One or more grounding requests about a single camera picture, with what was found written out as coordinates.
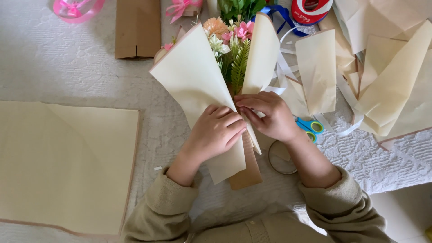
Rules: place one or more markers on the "red and white tape roll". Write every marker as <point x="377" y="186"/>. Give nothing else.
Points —
<point x="312" y="11"/>

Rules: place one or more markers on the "cream paper sheet brown edge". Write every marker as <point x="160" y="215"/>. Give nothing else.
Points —
<point x="415" y="118"/>

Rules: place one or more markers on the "person's left hand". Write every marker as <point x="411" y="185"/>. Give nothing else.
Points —
<point x="212" y="135"/>

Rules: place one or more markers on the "crumpled cream paper sheet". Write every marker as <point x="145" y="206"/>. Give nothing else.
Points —
<point x="381" y="17"/>

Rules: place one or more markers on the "large cream paper sheet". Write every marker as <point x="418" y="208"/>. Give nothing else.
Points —
<point x="67" y="165"/>

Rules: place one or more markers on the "creased cream paper piece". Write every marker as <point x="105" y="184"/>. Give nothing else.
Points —
<point x="317" y="71"/>

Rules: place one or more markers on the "folded cream paper strip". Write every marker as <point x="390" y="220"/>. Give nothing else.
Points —
<point x="395" y="81"/>

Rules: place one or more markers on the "white ribbon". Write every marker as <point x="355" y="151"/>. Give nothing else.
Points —
<point x="283" y="71"/>

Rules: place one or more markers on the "peach artificial flower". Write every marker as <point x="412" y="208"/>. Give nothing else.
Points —
<point x="216" y="27"/>

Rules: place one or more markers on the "pink ribbon spool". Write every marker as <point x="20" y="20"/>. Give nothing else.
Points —
<point x="78" y="10"/>

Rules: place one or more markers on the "pink ribbon bow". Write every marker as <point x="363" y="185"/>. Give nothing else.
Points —
<point x="179" y="8"/>

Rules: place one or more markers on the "white textured cloth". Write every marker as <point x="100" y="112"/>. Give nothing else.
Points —
<point x="67" y="67"/>

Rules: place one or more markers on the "blue ribbon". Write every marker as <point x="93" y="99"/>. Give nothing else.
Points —
<point x="285" y="17"/>

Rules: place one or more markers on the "small pink artificial flower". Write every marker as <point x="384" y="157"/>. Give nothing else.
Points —
<point x="168" y="46"/>

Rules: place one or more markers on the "pink artificial flowers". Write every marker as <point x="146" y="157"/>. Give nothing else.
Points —
<point x="243" y="31"/>

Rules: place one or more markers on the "small cream paper offcut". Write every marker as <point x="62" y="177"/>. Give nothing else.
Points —
<point x="295" y="98"/>

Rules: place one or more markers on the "green leafy plant bunch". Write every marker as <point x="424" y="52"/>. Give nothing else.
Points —
<point x="241" y="8"/>

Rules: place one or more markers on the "clear tape roll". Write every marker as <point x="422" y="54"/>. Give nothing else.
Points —
<point x="270" y="158"/>

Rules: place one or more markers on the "person's right hand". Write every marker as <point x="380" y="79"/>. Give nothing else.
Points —
<point x="276" y="118"/>

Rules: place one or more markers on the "white artificial flower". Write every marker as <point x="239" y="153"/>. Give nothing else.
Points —
<point x="217" y="44"/>

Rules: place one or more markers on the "cream bouquet wrapping paper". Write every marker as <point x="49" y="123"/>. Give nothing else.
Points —
<point x="261" y="57"/>
<point x="192" y="74"/>

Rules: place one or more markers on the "beige cardigan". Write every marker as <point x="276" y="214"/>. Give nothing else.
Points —
<point x="263" y="222"/>

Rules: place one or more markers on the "green artificial fern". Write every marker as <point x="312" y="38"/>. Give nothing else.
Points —
<point x="240" y="64"/>

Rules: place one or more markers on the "brown kraft bouquet wrap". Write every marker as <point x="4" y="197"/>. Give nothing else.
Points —
<point x="248" y="168"/>

